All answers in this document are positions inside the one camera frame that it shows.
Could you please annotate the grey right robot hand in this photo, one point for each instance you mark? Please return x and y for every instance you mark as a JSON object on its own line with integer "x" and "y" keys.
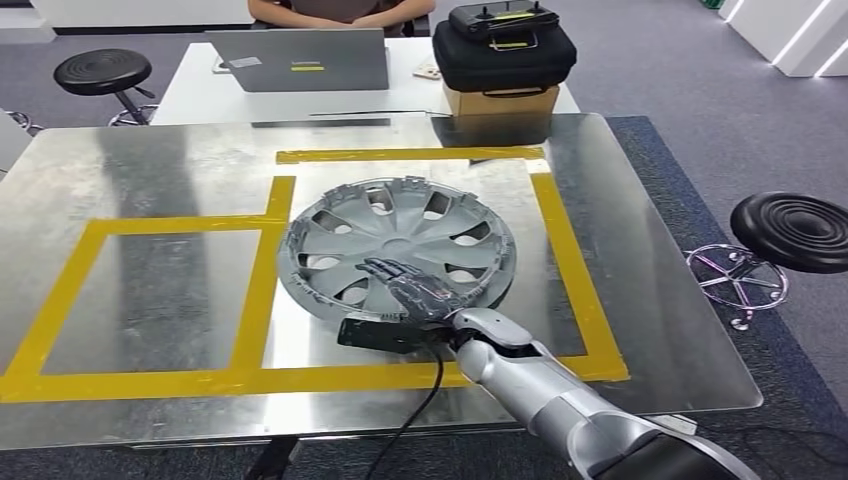
{"x": 417, "y": 295}

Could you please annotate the grey plastic wheel cover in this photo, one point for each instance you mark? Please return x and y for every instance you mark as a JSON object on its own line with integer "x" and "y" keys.
{"x": 397, "y": 225}

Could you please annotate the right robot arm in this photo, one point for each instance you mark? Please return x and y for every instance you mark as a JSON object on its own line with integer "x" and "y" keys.
{"x": 530, "y": 384}

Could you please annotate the steel workbench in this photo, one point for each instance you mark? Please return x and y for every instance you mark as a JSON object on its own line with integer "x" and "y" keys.
{"x": 629, "y": 265}

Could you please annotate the yellow tape outline on bench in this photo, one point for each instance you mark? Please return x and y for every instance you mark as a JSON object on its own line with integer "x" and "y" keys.
{"x": 265, "y": 381}

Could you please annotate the cardboard box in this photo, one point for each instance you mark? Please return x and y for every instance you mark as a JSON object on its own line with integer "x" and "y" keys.
{"x": 497, "y": 102}

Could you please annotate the black carrying case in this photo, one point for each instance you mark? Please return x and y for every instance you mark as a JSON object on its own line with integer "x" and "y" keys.
{"x": 503, "y": 66}

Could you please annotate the grey laptop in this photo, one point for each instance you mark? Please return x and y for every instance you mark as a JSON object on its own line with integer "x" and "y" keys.
{"x": 298, "y": 60}

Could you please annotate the black remote controller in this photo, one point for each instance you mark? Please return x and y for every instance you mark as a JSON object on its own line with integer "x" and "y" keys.
{"x": 503, "y": 16}

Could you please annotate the person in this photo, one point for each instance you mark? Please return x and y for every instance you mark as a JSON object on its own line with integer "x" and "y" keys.
{"x": 338, "y": 10}

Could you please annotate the white desk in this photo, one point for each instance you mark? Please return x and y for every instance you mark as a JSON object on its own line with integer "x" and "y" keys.
{"x": 192, "y": 93}

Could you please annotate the small white desk item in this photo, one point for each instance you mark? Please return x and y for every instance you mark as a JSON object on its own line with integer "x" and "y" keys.
{"x": 220, "y": 65}

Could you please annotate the black round stool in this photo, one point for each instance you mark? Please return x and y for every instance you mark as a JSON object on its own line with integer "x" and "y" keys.
{"x": 102, "y": 69}
{"x": 795, "y": 228}

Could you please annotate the chrome stool base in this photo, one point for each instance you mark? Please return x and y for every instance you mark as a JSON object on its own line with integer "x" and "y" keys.
{"x": 23, "y": 121}

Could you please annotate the white side table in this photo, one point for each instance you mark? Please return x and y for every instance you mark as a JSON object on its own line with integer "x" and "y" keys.
{"x": 10, "y": 142}

